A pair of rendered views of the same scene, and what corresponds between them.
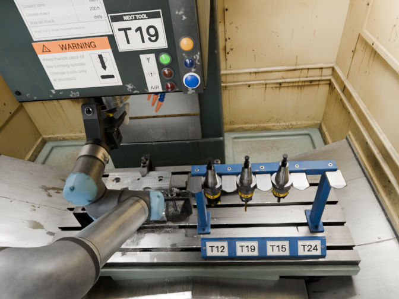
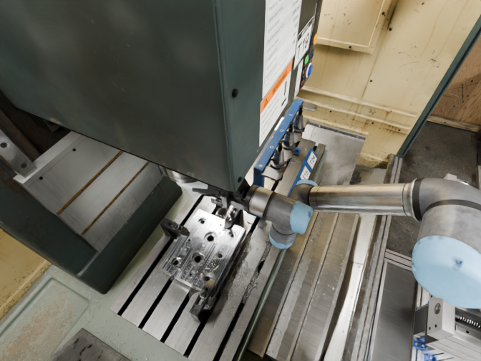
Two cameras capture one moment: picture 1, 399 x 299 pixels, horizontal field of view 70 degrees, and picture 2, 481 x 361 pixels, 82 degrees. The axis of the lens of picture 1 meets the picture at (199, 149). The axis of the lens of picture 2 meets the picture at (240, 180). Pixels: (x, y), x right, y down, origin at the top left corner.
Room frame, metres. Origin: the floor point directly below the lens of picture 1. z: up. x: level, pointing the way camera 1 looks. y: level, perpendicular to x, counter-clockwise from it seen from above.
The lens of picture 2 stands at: (0.48, 0.68, 2.02)
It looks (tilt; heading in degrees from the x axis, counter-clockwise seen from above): 52 degrees down; 291
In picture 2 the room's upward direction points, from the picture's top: 3 degrees counter-clockwise
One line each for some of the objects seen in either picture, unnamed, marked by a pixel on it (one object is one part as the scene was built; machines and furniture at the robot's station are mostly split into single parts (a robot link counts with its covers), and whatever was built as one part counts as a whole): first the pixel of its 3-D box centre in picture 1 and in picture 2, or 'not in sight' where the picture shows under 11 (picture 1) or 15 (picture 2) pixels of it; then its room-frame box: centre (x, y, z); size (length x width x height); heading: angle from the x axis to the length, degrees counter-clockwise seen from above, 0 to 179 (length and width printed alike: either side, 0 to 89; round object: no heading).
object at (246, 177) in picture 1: (246, 172); (289, 136); (0.59, -0.13, 1.26); 0.04 x 0.04 x 0.07
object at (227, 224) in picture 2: (174, 200); (232, 218); (0.74, 0.13, 0.97); 0.13 x 0.03 x 0.15; 82
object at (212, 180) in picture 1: (211, 174); (279, 155); (0.60, -0.03, 1.26); 0.04 x 0.04 x 0.07
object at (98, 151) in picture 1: (94, 157); (260, 200); (0.58, 0.29, 1.41); 0.08 x 0.05 x 0.08; 82
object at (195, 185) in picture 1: (195, 184); (273, 173); (0.61, 0.03, 1.21); 0.07 x 0.05 x 0.01; 172
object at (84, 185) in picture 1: (85, 181); (288, 213); (0.51, 0.30, 1.40); 0.11 x 0.08 x 0.09; 172
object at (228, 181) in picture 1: (228, 183); (283, 154); (0.59, -0.08, 1.21); 0.07 x 0.05 x 0.01; 172
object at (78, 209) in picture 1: (91, 213); (204, 299); (0.73, 0.48, 0.97); 0.13 x 0.03 x 0.15; 82
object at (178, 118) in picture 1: (151, 101); (111, 177); (1.23, 0.20, 1.16); 0.48 x 0.05 x 0.51; 82
